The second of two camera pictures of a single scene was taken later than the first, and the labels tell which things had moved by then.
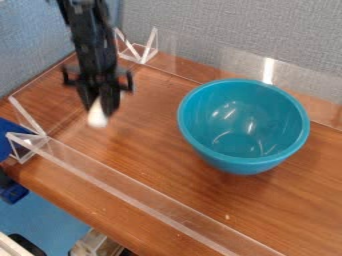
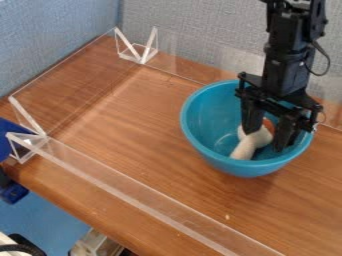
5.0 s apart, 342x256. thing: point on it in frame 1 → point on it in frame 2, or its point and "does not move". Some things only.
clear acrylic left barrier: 48,101 does not move
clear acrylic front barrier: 92,173 does not move
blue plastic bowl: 244,125 does not move
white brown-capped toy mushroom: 97,118 → 256,139
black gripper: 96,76 → 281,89
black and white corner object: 16,245 does not move
